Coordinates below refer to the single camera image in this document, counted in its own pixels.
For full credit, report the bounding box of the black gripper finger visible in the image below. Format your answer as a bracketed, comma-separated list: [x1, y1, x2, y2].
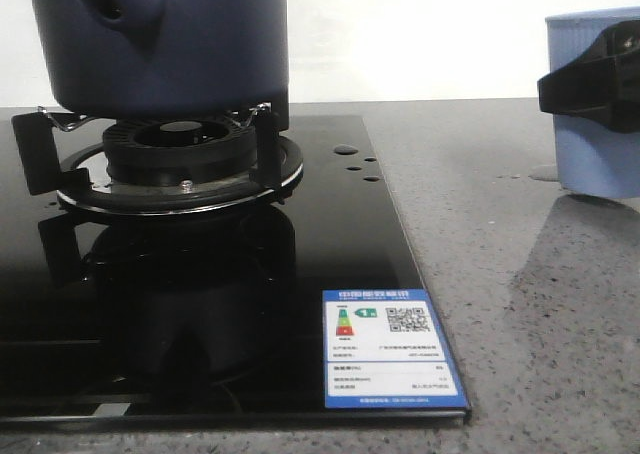
[537, 20, 639, 134]

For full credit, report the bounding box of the light blue ribbed cup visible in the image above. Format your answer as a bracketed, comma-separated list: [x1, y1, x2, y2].
[546, 7, 639, 198]

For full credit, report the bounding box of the dark blue cooking pot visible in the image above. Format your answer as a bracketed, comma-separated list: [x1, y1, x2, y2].
[31, 0, 289, 127]

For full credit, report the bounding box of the blue energy label sticker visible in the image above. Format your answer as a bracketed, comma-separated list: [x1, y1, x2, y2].
[322, 288, 469, 413]

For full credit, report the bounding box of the right gas burner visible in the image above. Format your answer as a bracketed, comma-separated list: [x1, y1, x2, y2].
[11, 104, 303, 217]

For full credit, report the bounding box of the black glass gas stove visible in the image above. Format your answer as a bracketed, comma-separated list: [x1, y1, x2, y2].
[1, 111, 471, 429]

